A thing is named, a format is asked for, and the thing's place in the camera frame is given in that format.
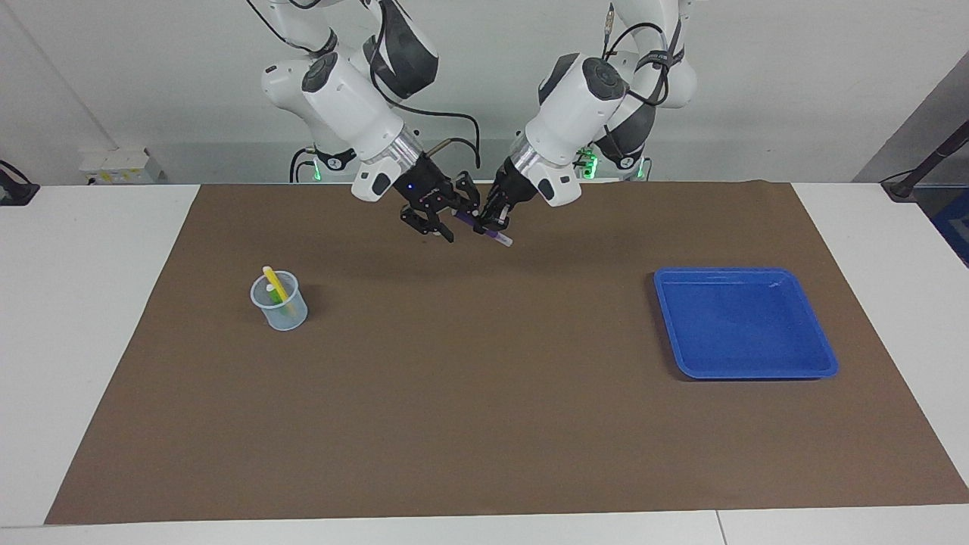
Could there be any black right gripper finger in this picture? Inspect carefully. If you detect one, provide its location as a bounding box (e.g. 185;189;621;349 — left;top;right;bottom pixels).
400;203;456;244

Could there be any purple marker pen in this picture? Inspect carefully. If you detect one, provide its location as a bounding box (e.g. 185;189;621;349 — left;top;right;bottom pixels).
451;208;515;248

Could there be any yellow marker pen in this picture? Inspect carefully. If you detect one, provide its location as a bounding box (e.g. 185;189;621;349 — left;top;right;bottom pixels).
262;266;291;305

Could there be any green marker pen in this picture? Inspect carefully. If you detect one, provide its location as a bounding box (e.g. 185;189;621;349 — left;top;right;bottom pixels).
266;284;298;319

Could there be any brown paper table mat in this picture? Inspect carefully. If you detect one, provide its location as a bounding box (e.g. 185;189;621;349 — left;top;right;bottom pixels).
44;179;969;525

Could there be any clear plastic cup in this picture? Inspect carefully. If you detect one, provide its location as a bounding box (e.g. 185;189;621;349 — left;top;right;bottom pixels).
251;272;309;332

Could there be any blue plastic tray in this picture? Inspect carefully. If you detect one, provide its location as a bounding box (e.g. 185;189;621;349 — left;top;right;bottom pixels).
653;266;840;380

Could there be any black stand pole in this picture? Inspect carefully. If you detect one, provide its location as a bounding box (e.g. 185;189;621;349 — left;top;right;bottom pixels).
882;121;969;203

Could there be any blue object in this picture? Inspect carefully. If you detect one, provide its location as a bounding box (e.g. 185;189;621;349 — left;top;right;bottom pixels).
930;189;969;267

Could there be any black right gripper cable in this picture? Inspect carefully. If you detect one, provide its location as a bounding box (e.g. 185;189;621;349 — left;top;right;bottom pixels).
367;0;483;171

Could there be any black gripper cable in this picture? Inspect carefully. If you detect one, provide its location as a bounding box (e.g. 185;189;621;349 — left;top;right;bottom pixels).
602;0;686;103
367;0;483;171

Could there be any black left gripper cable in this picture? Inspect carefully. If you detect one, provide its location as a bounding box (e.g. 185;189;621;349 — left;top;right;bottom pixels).
602;0;686;103

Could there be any black clamp mount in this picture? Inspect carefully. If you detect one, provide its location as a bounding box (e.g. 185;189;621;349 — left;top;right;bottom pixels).
0;160;40;207

